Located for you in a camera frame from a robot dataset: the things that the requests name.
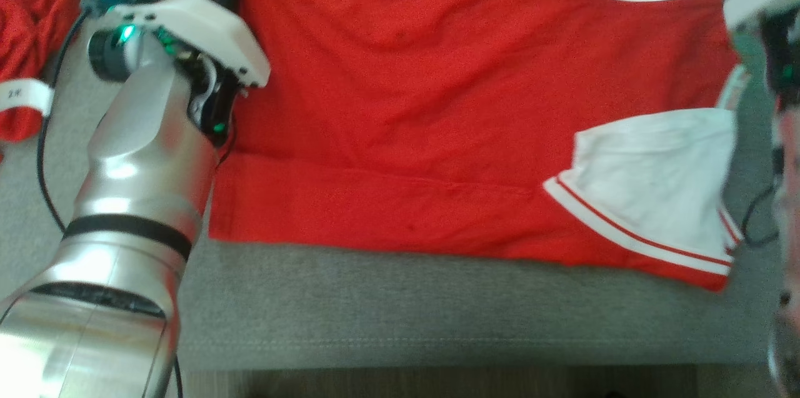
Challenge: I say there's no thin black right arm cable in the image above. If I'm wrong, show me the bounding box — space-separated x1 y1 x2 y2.
741 148 787 249

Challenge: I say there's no grey fabric ottoman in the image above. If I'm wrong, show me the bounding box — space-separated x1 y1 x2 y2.
0 0 800 369

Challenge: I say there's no red jersey with white trim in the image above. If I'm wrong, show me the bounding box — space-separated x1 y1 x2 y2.
0 0 83 164
208 0 746 294

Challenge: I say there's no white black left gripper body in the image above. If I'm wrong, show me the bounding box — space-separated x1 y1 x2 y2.
106 0 271 88

